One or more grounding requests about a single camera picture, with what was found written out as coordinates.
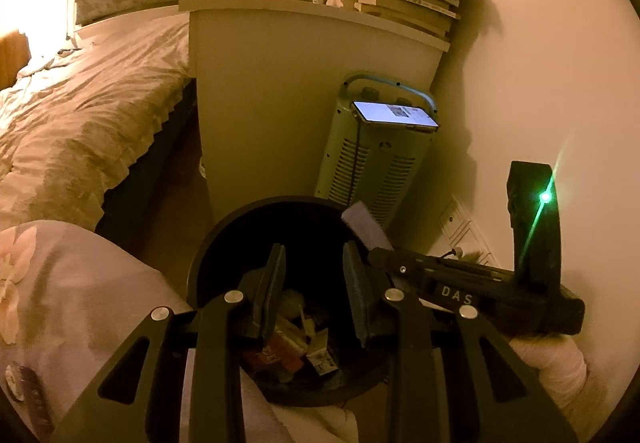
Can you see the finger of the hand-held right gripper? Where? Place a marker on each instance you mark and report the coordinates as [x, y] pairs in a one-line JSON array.
[[405, 270]]

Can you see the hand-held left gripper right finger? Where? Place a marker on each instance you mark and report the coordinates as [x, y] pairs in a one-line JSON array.
[[357, 298]]

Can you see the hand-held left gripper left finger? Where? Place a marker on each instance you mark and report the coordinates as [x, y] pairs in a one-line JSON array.
[[274, 293]]

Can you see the pile of wrappers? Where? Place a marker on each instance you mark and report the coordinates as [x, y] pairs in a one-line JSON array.
[[300, 343]]

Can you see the white paper packet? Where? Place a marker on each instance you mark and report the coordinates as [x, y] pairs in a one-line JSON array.
[[367, 225]]

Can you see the black round trash bin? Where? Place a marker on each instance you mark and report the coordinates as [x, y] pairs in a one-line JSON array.
[[240, 243]]

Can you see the person's right hand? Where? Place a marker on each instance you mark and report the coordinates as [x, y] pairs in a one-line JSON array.
[[555, 355]]

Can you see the light blue space heater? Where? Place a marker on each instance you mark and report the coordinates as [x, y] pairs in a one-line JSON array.
[[385, 168]]

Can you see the smartphone with lit screen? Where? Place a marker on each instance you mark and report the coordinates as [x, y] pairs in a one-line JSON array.
[[395, 115]]

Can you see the dark bed base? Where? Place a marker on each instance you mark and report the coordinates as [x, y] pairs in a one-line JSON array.
[[150, 183]]

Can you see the pale pink floral cloth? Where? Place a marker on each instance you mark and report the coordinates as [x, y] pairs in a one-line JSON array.
[[85, 283]]

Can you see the white nightstand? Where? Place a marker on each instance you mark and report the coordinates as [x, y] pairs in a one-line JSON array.
[[280, 98]]

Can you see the bed with beige cover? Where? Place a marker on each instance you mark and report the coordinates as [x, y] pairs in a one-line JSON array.
[[75, 133]]

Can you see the dark printed packet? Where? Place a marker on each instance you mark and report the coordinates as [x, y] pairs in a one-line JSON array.
[[27, 398]]

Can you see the brown wooden furniture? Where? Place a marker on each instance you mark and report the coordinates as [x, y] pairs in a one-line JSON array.
[[12, 58]]

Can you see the white wall socket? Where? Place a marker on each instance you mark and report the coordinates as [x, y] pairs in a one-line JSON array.
[[465, 228]]

